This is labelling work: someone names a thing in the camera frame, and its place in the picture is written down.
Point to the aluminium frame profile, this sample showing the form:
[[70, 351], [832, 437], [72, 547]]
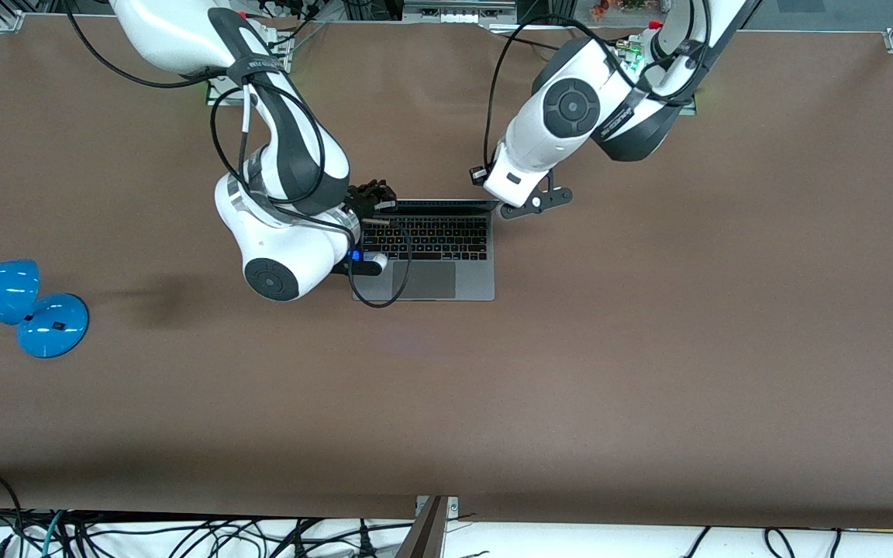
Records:
[[560, 9]]

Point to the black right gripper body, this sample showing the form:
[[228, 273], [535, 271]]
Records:
[[367, 197]]

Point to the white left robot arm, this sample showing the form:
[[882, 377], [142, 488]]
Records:
[[570, 108]]

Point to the silver grey laptop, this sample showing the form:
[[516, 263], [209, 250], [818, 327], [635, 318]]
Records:
[[454, 256]]

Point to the blue desk lamp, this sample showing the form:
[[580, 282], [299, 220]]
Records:
[[51, 325]]

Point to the brown table cover sheet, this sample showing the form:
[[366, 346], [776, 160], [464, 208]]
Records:
[[446, 403]]

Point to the silver power strip box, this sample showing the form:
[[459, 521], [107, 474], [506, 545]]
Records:
[[458, 12]]

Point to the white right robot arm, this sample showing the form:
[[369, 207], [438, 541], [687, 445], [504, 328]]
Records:
[[291, 155]]

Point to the camera mount post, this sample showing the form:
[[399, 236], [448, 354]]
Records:
[[427, 535]]

